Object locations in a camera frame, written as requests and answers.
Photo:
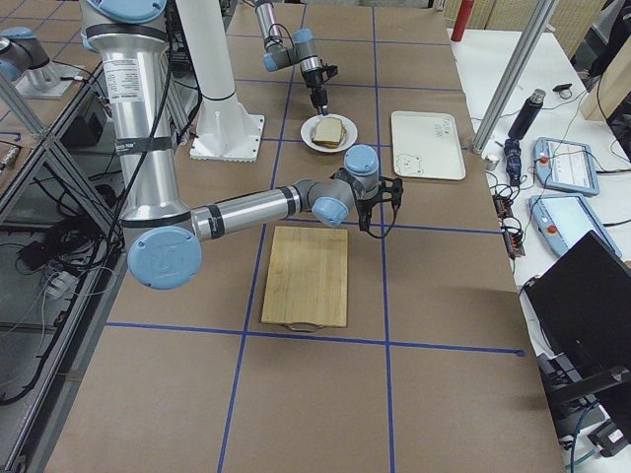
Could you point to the black water bottle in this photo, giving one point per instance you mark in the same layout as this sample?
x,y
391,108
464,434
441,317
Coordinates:
x,y
527,114

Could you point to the white round plate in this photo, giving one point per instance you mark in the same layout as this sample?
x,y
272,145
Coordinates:
x,y
350,133

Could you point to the folded navy umbrella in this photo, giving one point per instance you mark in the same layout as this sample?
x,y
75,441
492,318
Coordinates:
x,y
513,155

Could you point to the teach pendant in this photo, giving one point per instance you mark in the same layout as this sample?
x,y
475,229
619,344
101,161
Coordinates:
x,y
563,219
565,166

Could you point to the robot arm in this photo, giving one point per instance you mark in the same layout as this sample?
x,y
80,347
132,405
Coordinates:
x,y
283,50
163,236

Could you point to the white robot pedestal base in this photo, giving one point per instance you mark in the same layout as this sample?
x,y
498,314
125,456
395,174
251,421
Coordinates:
x,y
225,131

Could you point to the bread slice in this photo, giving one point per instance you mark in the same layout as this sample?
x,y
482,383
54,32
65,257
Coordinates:
x,y
329,128
328,144

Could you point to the red cylinder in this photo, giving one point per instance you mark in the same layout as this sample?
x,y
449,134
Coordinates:
x,y
463,15

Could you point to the upper teach pendant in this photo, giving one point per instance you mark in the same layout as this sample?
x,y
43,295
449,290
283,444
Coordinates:
x,y
565,166

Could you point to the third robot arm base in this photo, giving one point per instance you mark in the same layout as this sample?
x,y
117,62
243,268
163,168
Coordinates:
x,y
25,63

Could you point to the wooden cutting board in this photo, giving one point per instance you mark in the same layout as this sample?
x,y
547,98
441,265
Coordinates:
x,y
307,280

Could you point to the cream bear serving tray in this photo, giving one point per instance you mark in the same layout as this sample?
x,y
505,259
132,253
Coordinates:
x,y
426,145

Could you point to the aluminium frame post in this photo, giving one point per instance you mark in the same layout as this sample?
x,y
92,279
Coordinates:
x,y
525,46

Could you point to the lower teach pendant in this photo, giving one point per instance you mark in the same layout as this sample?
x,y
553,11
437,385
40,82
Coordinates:
x,y
563,219

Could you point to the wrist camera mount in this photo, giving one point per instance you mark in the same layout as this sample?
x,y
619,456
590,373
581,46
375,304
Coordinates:
x,y
328,71
391,191

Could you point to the black laptop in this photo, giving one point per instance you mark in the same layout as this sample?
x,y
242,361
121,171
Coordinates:
x,y
583,305

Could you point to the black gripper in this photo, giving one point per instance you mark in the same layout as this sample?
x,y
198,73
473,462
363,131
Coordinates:
x,y
364,209
315,81

